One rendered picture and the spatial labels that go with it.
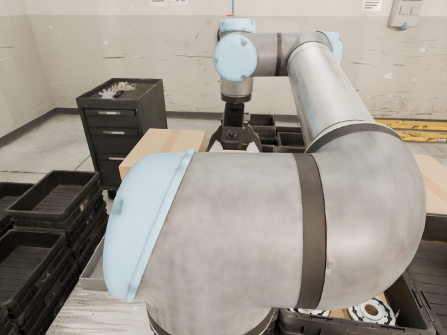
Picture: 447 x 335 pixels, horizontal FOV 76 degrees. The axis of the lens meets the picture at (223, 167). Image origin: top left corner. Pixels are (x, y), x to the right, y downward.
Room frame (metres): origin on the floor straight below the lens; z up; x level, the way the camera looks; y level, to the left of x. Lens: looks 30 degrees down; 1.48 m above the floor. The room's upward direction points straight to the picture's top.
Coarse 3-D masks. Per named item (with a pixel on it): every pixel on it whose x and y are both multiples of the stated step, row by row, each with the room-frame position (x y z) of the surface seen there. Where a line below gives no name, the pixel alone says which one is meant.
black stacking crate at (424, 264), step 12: (432, 228) 0.66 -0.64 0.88; (444, 228) 0.65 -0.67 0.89; (420, 240) 0.66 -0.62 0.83; (432, 240) 0.66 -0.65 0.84; (444, 240) 0.65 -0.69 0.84; (420, 252) 0.61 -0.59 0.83; (432, 252) 0.61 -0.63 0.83; (444, 252) 0.61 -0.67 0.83; (420, 264) 0.57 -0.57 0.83; (432, 264) 0.57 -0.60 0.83; (444, 264) 0.57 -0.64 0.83; (420, 276) 0.53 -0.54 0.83; (432, 276) 0.53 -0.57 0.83; (444, 276) 0.53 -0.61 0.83; (432, 288) 0.49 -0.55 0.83; (444, 288) 0.49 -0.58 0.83; (432, 300) 0.45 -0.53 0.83; (444, 300) 0.45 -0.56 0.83; (444, 312) 0.42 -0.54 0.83; (444, 324) 0.39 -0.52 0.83
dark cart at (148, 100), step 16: (112, 80) 2.52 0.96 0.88; (128, 80) 2.52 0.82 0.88; (144, 80) 2.50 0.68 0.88; (160, 80) 2.44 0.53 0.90; (80, 96) 2.00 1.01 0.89; (96, 96) 2.10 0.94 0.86; (128, 96) 2.10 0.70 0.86; (144, 96) 2.03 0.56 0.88; (160, 96) 2.40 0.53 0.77; (80, 112) 1.95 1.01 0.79; (96, 112) 1.93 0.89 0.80; (112, 112) 1.92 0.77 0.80; (128, 112) 1.91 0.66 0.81; (144, 112) 1.99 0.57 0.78; (160, 112) 2.35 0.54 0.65; (96, 128) 1.95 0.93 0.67; (112, 128) 1.94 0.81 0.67; (128, 128) 1.94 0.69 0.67; (144, 128) 1.95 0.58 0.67; (160, 128) 2.30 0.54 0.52; (96, 144) 1.96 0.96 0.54; (112, 144) 1.95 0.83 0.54; (128, 144) 1.94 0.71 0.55; (96, 160) 1.96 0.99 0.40; (112, 160) 1.95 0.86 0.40; (112, 176) 1.95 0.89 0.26; (112, 192) 1.99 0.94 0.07
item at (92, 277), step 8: (96, 248) 0.71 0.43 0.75; (96, 256) 0.69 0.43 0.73; (88, 264) 0.64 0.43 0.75; (96, 264) 0.68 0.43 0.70; (88, 272) 0.63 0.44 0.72; (96, 272) 0.64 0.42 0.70; (80, 280) 0.58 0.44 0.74; (88, 280) 0.58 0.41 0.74; (96, 280) 0.58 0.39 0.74; (104, 280) 0.58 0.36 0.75; (88, 288) 0.58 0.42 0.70; (96, 288) 0.58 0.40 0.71; (104, 288) 0.58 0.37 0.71
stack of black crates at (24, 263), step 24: (0, 240) 1.01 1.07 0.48; (24, 240) 1.08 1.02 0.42; (48, 240) 1.06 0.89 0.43; (0, 264) 0.96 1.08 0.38; (24, 264) 0.96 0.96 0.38; (48, 264) 0.91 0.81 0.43; (72, 264) 1.04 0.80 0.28; (0, 288) 0.82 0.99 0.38; (24, 288) 0.76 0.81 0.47; (48, 288) 0.86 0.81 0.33; (72, 288) 0.98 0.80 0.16; (24, 312) 0.71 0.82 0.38; (48, 312) 0.80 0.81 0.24
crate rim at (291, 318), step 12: (408, 276) 0.45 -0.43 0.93; (408, 288) 0.41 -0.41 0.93; (420, 300) 0.38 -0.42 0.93; (288, 312) 0.36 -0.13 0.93; (300, 312) 0.36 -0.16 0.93; (420, 312) 0.36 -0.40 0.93; (300, 324) 0.34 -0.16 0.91; (312, 324) 0.34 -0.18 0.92; (324, 324) 0.34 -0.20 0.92; (336, 324) 0.33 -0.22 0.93; (348, 324) 0.33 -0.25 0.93; (360, 324) 0.33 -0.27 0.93; (372, 324) 0.33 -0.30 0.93; (384, 324) 0.33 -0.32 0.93; (432, 324) 0.33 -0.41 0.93
